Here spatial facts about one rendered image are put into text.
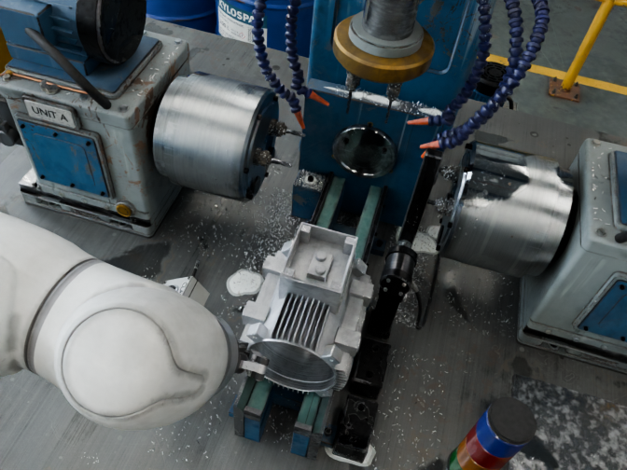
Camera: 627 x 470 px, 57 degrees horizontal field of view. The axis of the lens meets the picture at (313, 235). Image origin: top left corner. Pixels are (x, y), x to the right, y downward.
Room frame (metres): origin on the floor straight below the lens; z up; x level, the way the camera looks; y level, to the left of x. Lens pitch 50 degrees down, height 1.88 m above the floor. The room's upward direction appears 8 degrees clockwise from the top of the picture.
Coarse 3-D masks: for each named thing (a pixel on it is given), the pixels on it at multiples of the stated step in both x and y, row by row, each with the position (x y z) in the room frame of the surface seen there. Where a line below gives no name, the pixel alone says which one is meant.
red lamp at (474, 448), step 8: (472, 432) 0.31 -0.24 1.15; (472, 440) 0.30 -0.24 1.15; (472, 448) 0.29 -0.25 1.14; (480, 448) 0.29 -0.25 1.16; (472, 456) 0.29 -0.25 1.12; (480, 456) 0.28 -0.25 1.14; (488, 456) 0.28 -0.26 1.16; (512, 456) 0.28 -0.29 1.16; (480, 464) 0.28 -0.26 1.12; (488, 464) 0.28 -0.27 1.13; (496, 464) 0.28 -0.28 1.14; (504, 464) 0.28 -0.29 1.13
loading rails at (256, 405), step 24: (336, 192) 0.94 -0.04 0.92; (384, 192) 0.95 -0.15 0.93; (312, 216) 0.86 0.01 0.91; (336, 216) 0.93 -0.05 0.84; (360, 216) 0.88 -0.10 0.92; (360, 240) 0.81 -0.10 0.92; (384, 240) 0.90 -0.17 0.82; (264, 384) 0.44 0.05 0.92; (240, 408) 0.39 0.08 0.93; (264, 408) 0.40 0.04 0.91; (312, 408) 0.41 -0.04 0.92; (240, 432) 0.39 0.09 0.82; (312, 432) 0.39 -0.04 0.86; (336, 432) 0.41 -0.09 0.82; (312, 456) 0.36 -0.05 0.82
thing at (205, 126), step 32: (192, 96) 0.92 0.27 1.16; (224, 96) 0.92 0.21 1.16; (256, 96) 0.94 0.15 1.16; (160, 128) 0.87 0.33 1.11; (192, 128) 0.86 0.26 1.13; (224, 128) 0.86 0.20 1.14; (256, 128) 0.88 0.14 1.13; (160, 160) 0.85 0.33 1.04; (192, 160) 0.82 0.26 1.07; (224, 160) 0.82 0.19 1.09; (256, 160) 0.86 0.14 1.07; (224, 192) 0.81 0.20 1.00; (256, 192) 0.86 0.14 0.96
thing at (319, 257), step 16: (304, 224) 0.64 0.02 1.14; (304, 240) 0.62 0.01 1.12; (320, 240) 0.63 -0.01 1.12; (336, 240) 0.63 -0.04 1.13; (288, 256) 0.56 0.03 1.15; (304, 256) 0.59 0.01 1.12; (320, 256) 0.58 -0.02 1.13; (336, 256) 0.60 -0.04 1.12; (352, 256) 0.58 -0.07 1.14; (304, 272) 0.56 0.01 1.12; (320, 272) 0.55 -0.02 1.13; (336, 272) 0.57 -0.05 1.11; (288, 288) 0.52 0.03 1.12; (304, 288) 0.52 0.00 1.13; (320, 288) 0.51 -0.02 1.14; (336, 288) 0.51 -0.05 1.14; (320, 304) 0.51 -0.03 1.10; (336, 304) 0.51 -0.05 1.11
